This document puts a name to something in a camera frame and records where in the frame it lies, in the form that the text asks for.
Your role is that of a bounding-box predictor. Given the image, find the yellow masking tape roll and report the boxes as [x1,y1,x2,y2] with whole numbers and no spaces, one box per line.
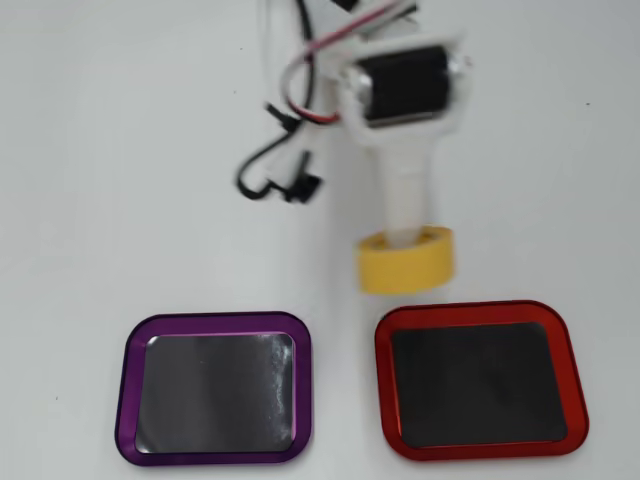
[354,225,458,296]

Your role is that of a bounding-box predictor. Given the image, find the black cable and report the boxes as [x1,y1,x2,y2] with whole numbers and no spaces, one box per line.
[234,0,322,204]

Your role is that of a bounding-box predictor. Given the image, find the purple metal tray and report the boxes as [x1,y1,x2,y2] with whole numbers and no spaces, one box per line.
[114,310,314,469]

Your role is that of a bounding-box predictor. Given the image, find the black zip tie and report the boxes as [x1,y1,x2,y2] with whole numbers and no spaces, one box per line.
[263,101,300,132]

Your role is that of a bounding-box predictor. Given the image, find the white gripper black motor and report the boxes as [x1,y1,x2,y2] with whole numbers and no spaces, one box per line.
[338,31,475,247]

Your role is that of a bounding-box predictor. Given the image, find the red metal tray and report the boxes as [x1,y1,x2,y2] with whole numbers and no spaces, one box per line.
[373,299,592,463]

